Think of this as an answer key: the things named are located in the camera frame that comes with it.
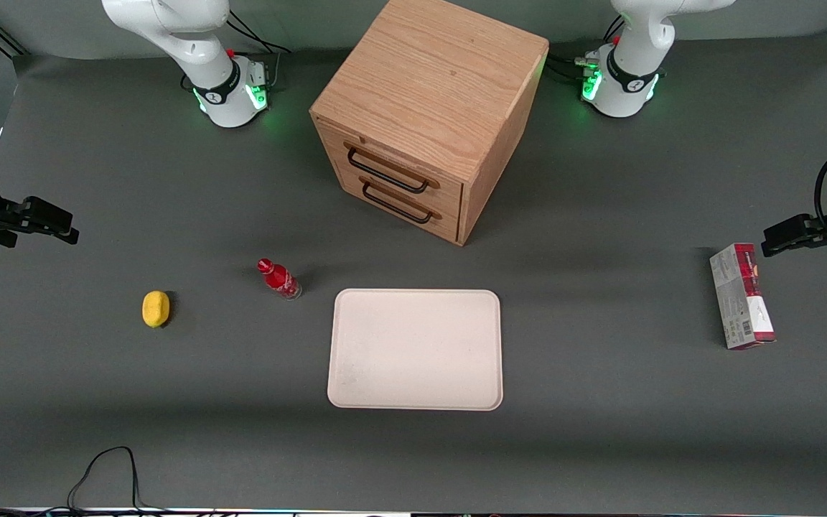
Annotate dark grey table mat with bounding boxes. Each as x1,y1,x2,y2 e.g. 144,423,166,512
0,29,827,515

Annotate yellow lemon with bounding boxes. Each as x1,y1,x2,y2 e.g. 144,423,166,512
142,290,170,329

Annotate black cables at left arm base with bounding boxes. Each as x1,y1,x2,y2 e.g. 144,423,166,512
544,53,601,85

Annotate wooden drawer with long handle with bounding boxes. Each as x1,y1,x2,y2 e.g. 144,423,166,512
317,121,465,215

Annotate black cable at table edge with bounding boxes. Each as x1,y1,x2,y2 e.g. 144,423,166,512
0,445,170,516

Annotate red and grey carton box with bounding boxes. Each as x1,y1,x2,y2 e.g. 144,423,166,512
709,243,777,350

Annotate red coke bottle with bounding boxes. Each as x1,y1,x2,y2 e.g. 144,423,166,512
256,258,303,300

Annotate beige rectangular tray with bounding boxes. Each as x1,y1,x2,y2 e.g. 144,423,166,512
327,289,504,411

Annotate wooden drawer cabinet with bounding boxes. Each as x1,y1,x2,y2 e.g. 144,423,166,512
309,0,550,247

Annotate wooden drawer with short handle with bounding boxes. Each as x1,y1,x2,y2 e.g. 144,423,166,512
329,159,464,245

